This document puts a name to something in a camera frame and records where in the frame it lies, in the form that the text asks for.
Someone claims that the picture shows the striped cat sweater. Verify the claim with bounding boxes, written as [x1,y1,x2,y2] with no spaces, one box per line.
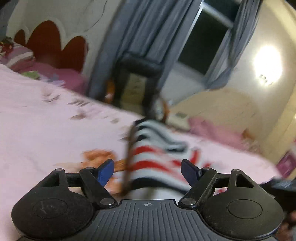
[120,117,234,201]

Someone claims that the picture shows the pink blanket right bed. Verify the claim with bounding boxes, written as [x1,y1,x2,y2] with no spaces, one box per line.
[188,117,246,150]

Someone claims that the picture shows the white nightstand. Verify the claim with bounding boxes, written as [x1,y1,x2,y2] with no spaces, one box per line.
[166,112,190,131]

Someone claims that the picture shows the pink floral bedsheet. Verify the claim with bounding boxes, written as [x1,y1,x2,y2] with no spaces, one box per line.
[1,65,280,240]

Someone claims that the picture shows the cream arched headboard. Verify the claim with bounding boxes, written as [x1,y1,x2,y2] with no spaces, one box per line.
[170,88,263,150]

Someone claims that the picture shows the black leather armchair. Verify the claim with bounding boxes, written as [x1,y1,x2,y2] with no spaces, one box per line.
[104,52,169,123]

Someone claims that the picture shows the magenta bed cover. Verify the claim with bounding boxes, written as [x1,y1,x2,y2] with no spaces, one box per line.
[25,62,86,94]

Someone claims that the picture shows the striped pink pillow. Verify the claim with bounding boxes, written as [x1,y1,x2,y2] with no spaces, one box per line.
[1,42,36,72]

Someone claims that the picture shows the red heart headboard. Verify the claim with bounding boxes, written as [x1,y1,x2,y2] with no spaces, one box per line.
[14,20,88,72]

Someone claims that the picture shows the blue grey middle curtain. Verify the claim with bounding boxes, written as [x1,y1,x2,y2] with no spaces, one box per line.
[86,1,202,99]

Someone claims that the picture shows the blue grey curtain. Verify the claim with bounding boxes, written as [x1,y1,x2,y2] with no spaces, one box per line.
[86,1,202,99]
[205,1,262,89]

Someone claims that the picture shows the dark window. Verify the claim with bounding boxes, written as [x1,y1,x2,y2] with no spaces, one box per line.
[178,6,229,75]

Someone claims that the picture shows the blue grey right curtain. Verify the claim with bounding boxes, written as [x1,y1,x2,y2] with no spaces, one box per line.
[205,1,262,89]

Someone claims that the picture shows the wall lamp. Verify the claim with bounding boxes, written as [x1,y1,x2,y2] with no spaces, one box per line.
[258,74,274,86]

